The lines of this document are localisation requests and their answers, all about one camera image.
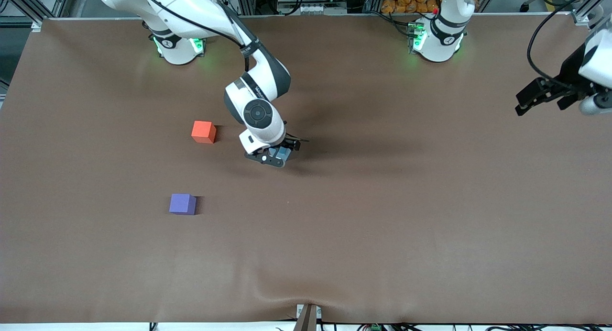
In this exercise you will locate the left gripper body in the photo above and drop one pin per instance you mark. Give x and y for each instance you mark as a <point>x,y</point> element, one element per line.
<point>570,74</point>

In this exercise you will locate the light blue foam block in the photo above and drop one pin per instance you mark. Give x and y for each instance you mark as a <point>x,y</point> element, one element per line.
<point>283,154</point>

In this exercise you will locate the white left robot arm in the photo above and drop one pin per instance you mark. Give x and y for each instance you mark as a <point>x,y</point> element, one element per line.
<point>437,46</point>

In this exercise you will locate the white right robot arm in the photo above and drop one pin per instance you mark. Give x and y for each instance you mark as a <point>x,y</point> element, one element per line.
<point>191,10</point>

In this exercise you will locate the orange foam block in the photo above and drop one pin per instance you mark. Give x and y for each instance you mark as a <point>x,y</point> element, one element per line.
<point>203,131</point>

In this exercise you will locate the purple foam block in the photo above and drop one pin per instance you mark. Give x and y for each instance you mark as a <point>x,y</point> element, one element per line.
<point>182,204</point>

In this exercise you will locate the white terminal block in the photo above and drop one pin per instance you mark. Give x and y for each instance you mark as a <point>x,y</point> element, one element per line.
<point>311,9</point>

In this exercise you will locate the brown table cover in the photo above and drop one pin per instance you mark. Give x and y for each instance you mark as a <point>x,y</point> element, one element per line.
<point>382,235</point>

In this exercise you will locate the green plug connector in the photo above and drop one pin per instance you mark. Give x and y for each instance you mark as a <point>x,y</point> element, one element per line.
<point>375,327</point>

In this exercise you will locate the aluminium frame strut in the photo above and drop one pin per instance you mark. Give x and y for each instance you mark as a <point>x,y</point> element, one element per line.
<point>585,8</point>
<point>24,8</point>

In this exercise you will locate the white table bracket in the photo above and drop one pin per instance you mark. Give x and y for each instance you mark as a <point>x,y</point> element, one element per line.
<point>319,313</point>

